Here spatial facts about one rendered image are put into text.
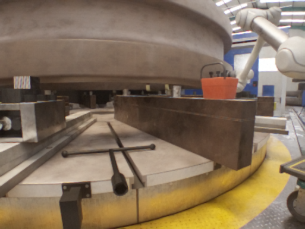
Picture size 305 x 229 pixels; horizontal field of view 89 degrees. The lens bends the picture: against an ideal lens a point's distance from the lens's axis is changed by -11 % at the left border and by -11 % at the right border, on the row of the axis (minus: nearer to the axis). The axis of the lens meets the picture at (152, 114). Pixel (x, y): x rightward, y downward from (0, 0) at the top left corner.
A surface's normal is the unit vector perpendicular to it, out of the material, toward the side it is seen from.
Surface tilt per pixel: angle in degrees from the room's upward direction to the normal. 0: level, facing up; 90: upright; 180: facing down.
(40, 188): 90
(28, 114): 90
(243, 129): 90
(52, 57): 90
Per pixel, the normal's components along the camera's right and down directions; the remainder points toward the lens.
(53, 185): 0.19, 0.11
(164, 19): 0.49, 0.11
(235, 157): -0.87, 0.06
